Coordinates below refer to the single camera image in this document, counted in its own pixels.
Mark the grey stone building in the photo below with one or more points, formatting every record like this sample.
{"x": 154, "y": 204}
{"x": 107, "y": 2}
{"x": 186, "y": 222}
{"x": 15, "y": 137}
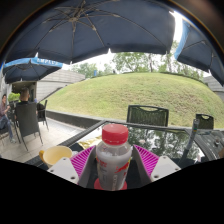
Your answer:
{"x": 215, "y": 88}

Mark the blue umbrella with white print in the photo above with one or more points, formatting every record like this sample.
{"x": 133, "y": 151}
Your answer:
{"x": 28, "y": 70}

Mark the red-capped clear drink bottle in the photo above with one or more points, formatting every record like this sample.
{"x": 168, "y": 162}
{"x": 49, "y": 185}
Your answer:
{"x": 113, "y": 160}

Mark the short grey post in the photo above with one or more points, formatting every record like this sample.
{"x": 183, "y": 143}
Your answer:
{"x": 192, "y": 136}

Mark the crumpled yellow paper napkin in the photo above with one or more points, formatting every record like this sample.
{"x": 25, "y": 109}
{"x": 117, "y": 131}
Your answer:
{"x": 88, "y": 142}

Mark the person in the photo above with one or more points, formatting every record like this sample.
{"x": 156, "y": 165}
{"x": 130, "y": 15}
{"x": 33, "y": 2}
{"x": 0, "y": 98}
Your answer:
{"x": 24, "y": 95}
{"x": 4, "y": 110}

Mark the flat round red coaster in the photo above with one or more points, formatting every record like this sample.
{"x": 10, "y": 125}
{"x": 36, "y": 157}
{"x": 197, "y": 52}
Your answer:
{"x": 97, "y": 185}

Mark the large navy patio umbrella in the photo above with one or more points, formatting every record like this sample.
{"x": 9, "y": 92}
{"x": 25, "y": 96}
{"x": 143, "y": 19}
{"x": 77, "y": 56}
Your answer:
{"x": 90, "y": 30}
{"x": 203, "y": 53}

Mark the dark wicker chair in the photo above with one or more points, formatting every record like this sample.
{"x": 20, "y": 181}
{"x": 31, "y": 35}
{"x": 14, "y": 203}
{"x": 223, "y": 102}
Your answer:
{"x": 204, "y": 122}
{"x": 28, "y": 120}
{"x": 43, "y": 113}
{"x": 147, "y": 116}

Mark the small round ashtray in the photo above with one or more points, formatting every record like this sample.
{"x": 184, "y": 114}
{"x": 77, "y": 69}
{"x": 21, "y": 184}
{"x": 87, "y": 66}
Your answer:
{"x": 217, "y": 142}

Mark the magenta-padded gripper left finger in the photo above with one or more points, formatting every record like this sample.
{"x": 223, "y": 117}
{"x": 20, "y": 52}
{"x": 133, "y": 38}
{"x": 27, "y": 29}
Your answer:
{"x": 76, "y": 163}

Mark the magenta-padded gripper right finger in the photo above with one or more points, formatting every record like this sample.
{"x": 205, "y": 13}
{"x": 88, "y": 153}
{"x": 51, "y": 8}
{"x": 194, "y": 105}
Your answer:
{"x": 153, "y": 161}

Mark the grey building with sloped roof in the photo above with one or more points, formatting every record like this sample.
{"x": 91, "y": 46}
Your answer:
{"x": 60, "y": 83}

